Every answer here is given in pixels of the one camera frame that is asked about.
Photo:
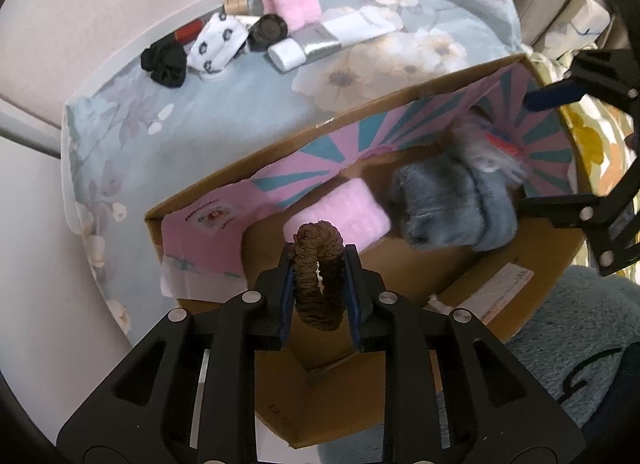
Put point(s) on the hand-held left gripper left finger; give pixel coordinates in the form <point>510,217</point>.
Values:
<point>286,294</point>

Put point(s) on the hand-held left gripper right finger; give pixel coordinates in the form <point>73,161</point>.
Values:
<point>353,294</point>

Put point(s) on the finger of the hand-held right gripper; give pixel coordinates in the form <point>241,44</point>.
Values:
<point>560,209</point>
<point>550,94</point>

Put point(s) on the red blue labelled packet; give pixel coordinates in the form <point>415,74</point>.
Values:
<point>495,147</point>

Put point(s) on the cardboard box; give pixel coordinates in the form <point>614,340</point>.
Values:
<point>500,264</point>

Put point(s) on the grey blue fluffy sock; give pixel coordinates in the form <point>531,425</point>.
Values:
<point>450,204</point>

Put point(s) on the silver white tube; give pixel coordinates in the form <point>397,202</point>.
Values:
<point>310,44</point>

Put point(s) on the black scrunchie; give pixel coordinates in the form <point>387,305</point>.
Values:
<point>167,64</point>

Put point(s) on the white patterned sock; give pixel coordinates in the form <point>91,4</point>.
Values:
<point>215,42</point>

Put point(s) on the black round compact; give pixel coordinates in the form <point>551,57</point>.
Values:
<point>267,32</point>

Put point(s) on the tissue box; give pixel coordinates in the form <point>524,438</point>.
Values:
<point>575,29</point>

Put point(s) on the yellow floral cloth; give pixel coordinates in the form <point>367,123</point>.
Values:
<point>595,139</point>

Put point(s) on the floral tablecloth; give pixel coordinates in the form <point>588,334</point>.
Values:
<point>250,109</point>

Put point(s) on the beige cork cap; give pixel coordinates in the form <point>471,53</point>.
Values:
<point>236,5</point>

